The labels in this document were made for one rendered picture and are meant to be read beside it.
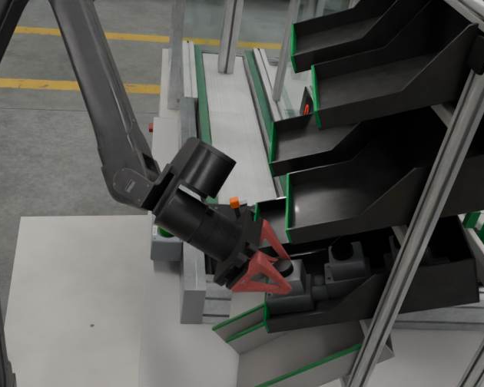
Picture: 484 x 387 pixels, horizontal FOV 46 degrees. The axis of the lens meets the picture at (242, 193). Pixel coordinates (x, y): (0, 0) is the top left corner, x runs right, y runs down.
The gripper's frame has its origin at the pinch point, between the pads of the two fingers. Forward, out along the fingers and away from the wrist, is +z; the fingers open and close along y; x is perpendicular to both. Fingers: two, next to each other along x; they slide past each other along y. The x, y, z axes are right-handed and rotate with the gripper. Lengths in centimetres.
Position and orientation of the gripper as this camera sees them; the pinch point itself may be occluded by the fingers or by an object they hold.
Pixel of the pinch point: (285, 276)
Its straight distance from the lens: 81.1
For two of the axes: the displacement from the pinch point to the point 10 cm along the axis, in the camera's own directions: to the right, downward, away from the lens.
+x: -5.5, 6.4, 5.4
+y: 1.3, -5.7, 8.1
